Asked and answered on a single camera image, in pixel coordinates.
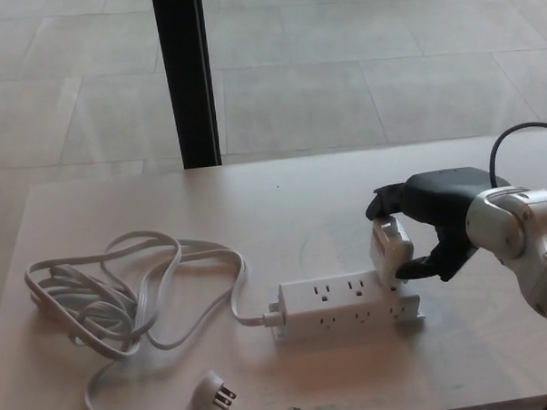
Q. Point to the black window frame post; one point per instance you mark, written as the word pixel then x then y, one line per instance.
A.
pixel 188 81

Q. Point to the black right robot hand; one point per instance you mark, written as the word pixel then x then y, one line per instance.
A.
pixel 441 193

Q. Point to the white charger with red label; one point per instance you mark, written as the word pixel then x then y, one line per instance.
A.
pixel 389 254

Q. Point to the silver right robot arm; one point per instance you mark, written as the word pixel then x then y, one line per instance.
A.
pixel 529 230

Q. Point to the white six-outlet power strip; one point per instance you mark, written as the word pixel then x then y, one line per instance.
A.
pixel 305 299

